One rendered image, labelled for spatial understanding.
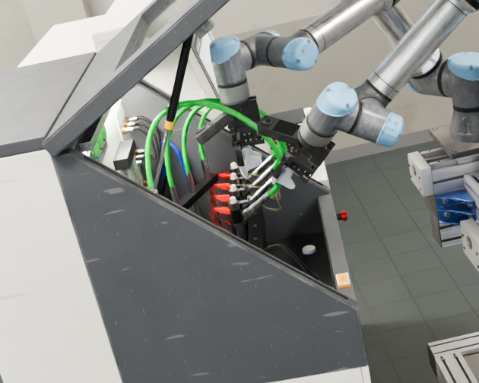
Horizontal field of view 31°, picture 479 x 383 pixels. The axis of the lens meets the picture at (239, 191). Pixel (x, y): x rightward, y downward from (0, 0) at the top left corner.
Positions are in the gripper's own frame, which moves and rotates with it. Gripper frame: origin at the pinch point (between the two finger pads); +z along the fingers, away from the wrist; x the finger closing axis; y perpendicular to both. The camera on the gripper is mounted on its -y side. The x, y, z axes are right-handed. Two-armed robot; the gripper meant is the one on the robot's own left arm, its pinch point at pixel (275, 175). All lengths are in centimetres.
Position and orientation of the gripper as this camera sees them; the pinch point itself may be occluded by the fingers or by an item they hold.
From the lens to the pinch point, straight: 210.5
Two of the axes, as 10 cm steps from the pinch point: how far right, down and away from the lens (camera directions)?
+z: -3.1, 5.0, 8.1
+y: 8.0, 6.0, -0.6
